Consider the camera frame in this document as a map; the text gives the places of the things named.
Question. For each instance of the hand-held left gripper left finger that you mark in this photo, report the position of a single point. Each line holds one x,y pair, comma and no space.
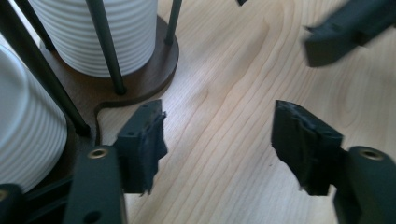
96,186

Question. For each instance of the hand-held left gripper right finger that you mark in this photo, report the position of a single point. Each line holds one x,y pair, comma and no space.
305,149

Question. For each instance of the dark wooden cup holder rack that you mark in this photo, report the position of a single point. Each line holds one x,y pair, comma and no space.
146,84

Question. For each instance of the white ribbed paper cup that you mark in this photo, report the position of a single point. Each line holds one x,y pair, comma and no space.
25,130
67,34

